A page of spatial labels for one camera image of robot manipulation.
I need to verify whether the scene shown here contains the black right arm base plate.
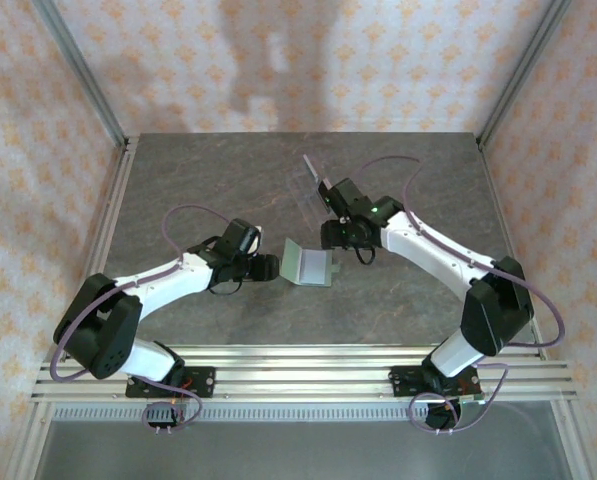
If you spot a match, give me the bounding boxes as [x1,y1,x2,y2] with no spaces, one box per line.
[388,364,481,399]

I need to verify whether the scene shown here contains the aluminium table side rail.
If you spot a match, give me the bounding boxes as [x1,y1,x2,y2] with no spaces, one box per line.
[476,137,549,362]
[57,134,140,362]

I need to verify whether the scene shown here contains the green leather card holder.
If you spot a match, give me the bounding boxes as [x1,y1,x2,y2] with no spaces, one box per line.
[279,237,340,288]

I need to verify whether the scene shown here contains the aluminium mounting rail frame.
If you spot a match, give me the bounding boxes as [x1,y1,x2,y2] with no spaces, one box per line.
[30,343,578,403]

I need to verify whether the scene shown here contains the grey metal lower panel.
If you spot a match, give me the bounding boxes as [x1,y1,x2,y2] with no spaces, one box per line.
[12,419,587,480]

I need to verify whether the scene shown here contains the thin black left camera cable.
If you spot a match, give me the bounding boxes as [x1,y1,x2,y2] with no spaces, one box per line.
[208,277,245,297]

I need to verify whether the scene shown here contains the small green circuit board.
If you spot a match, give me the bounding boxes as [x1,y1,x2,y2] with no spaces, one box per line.
[457,393,488,419]

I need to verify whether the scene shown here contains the aluminium corner post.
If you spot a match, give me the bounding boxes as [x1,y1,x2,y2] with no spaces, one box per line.
[31,0,131,148]
[477,0,574,149]

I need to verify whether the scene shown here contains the slotted grey cable duct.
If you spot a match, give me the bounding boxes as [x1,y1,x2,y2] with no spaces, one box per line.
[47,403,562,422]

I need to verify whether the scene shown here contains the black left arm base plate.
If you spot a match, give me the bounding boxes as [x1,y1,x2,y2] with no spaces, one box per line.
[125,366,216,400]

